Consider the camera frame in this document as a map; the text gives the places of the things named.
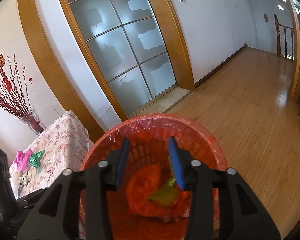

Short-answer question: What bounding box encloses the dark green plastic bag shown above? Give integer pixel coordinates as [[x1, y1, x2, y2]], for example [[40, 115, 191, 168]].
[[27, 150, 45, 168]]

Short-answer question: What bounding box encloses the orange plastic waste basket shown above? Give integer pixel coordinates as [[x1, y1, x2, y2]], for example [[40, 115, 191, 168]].
[[79, 114, 228, 240]]

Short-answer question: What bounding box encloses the pink plastic bag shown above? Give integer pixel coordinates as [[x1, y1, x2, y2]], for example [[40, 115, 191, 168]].
[[14, 149, 33, 173]]

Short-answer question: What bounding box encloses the red berry branch bouquet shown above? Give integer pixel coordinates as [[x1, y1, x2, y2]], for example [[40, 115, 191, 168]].
[[0, 54, 36, 121]]

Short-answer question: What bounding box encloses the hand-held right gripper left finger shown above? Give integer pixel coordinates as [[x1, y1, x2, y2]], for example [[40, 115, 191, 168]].
[[16, 137, 130, 240]]

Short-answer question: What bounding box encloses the wooden wall pillar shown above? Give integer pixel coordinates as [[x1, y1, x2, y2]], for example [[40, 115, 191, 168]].
[[17, 0, 106, 141]]

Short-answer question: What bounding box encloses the frosted glass sliding door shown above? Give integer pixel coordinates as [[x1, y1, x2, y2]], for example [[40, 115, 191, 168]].
[[61, 0, 177, 118]]

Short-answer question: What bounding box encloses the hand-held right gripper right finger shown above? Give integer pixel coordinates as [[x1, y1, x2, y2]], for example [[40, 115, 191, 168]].
[[167, 136, 282, 240]]

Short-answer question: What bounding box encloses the light green plastic bag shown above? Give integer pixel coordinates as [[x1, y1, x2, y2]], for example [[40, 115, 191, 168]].
[[147, 177, 181, 207]]

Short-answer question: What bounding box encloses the clear glass vase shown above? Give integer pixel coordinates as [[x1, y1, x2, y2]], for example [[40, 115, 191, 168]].
[[20, 105, 46, 136]]

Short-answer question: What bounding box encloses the red knot wall ornament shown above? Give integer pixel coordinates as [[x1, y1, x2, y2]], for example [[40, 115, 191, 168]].
[[0, 52, 12, 91]]

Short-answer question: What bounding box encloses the wooden door frame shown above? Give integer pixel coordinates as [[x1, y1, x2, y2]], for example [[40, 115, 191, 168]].
[[52, 0, 193, 121]]

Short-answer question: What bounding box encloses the pink floral tablecloth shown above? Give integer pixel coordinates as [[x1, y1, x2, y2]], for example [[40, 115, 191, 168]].
[[9, 110, 90, 198]]

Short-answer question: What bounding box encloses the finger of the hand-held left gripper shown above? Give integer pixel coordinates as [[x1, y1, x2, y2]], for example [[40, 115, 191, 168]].
[[16, 187, 52, 210]]

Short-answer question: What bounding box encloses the red plastic waste basket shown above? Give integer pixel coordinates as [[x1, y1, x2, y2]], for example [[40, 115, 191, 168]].
[[79, 114, 227, 240]]

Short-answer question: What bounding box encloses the wooden stair railing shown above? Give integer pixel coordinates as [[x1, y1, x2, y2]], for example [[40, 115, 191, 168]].
[[273, 14, 295, 61]]

